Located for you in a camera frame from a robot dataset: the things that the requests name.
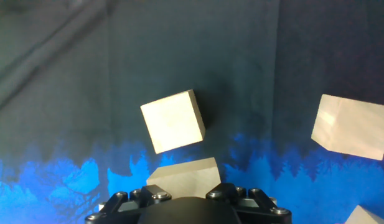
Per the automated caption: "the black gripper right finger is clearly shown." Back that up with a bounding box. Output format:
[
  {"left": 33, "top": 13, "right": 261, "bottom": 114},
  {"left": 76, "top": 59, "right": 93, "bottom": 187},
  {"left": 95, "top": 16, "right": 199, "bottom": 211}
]
[{"left": 205, "top": 182, "right": 293, "bottom": 224}]

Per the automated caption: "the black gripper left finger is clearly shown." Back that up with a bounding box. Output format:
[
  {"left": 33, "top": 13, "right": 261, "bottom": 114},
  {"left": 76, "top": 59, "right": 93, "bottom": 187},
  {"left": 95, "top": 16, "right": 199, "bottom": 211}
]
[{"left": 84, "top": 184, "right": 173, "bottom": 224}]

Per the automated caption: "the plain wooden cube block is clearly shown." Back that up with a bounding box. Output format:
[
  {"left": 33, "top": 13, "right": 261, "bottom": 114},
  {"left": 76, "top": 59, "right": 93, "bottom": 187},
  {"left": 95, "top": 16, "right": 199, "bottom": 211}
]
[
  {"left": 344, "top": 204, "right": 384, "bottom": 224},
  {"left": 139, "top": 89, "right": 207, "bottom": 155},
  {"left": 311, "top": 93, "right": 384, "bottom": 162},
  {"left": 146, "top": 157, "right": 222, "bottom": 200}
]

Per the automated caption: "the blue black landscape cloth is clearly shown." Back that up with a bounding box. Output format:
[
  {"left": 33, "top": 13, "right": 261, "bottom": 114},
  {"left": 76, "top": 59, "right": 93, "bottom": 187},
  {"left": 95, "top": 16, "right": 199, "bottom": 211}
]
[{"left": 0, "top": 0, "right": 384, "bottom": 224}]

